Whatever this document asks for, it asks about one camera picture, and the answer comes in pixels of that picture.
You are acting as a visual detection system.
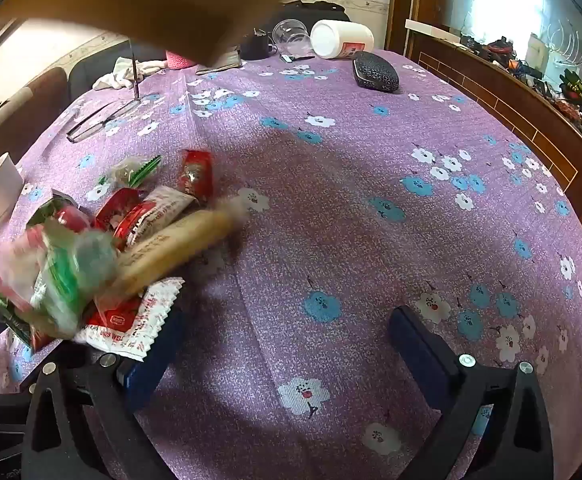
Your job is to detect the black-framed eyeglasses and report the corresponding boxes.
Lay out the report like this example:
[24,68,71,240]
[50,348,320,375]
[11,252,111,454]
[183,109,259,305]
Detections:
[66,92,161,144]

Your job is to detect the crumpled white cloth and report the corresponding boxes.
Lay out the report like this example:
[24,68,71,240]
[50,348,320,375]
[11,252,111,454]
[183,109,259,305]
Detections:
[93,57,169,92]

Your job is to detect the black textured glasses case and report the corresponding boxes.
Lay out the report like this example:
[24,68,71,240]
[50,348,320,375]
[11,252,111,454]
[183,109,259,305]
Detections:
[352,51,402,93]

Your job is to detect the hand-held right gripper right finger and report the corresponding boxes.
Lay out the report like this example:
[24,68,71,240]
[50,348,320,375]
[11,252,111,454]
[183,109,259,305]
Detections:
[388,305,554,480]

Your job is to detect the white flat box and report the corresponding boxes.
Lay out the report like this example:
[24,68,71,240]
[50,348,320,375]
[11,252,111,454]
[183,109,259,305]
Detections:
[405,19,464,43]

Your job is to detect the green and red snack packet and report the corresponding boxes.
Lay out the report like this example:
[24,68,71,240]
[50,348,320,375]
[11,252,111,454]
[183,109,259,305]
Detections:
[25,191,89,233]

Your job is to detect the shiny green snack packet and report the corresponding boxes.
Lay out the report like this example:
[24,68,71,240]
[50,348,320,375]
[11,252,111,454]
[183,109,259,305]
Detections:
[0,292,36,351]

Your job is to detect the brown cardboard box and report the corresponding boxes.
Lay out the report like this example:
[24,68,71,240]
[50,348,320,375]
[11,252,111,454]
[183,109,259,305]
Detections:
[0,0,354,70]

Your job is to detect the framed wall picture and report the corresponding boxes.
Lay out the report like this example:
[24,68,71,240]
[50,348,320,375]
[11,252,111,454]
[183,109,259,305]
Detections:
[0,15,19,51]

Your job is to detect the white red zigzag-edged snack packet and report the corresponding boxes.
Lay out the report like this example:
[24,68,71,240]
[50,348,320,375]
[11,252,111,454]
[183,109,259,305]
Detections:
[73,277,186,361]

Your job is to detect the brown chair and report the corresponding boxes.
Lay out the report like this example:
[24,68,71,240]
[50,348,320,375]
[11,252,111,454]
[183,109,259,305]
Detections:
[0,66,69,181]

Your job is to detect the black cup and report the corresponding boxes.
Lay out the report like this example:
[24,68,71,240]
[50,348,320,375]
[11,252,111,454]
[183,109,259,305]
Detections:
[240,30,274,62]

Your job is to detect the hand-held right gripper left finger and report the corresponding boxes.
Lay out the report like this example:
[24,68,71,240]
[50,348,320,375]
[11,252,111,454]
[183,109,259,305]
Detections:
[21,310,186,480]

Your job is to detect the red labelled snack packet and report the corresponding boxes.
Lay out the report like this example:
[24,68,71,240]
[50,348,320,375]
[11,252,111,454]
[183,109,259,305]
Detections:
[92,187,144,233]

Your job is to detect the purple floral tablecloth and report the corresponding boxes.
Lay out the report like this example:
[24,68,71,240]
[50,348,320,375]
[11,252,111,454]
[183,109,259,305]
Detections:
[0,47,582,480]

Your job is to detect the white and green snack packet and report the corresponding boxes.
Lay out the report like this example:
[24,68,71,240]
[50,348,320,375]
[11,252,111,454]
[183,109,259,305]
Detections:
[30,220,119,338]

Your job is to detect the long beige snack packet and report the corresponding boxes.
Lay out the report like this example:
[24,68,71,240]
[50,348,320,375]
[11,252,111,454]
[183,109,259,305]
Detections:
[113,199,252,301]

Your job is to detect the dark purple carry strap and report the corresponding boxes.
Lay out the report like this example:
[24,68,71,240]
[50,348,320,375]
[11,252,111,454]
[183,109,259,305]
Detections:
[130,52,142,103]

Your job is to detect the small red snack packet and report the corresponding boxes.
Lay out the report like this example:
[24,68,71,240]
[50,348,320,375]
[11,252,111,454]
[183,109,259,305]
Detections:
[177,149,214,206]

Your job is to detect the red and white snack packet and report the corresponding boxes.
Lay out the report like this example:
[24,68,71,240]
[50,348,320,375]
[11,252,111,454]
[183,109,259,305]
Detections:
[113,186,197,251]

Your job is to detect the white plastic jar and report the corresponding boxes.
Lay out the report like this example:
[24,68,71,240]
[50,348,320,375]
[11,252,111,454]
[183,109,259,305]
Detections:
[310,19,376,60]

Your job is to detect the pink snack packet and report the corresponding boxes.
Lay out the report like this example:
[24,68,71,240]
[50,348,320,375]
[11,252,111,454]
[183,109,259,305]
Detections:
[0,225,52,311]

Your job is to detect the wooden cabinet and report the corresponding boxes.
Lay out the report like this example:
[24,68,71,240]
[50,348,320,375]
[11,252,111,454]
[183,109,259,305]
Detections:
[403,20,582,231]

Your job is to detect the wooden framed glass partition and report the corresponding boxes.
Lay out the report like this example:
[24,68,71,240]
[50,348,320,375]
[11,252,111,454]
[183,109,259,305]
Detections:
[386,0,582,161]

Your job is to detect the clear green-edged snack packet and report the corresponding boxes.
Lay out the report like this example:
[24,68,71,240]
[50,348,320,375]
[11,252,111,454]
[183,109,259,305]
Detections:
[102,155,163,187]

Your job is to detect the pile of assorted small items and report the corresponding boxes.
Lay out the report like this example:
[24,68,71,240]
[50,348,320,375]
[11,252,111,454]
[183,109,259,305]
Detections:
[461,32,582,161]

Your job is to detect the patterned notebook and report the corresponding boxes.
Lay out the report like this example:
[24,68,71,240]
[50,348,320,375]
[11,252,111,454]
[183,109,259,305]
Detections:
[196,47,244,75]

